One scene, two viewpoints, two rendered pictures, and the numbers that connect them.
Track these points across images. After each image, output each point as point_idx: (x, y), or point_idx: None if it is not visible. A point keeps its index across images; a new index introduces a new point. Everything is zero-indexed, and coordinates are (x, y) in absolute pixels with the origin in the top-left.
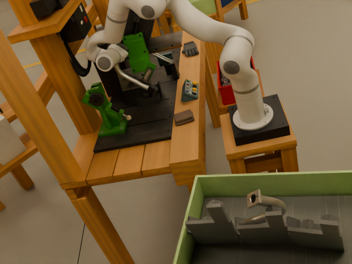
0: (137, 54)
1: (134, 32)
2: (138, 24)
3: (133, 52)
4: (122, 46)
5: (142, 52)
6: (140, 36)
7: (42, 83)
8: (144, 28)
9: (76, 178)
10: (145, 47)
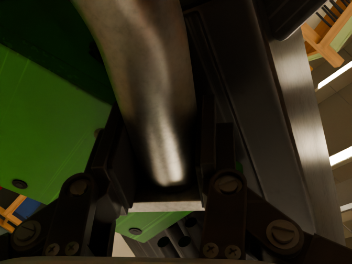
0: (32, 147)
1: (173, 256)
2: None
3: (67, 139)
4: (167, 210)
5: (20, 174)
6: (131, 229)
7: None
8: (151, 245)
9: None
10: (43, 203)
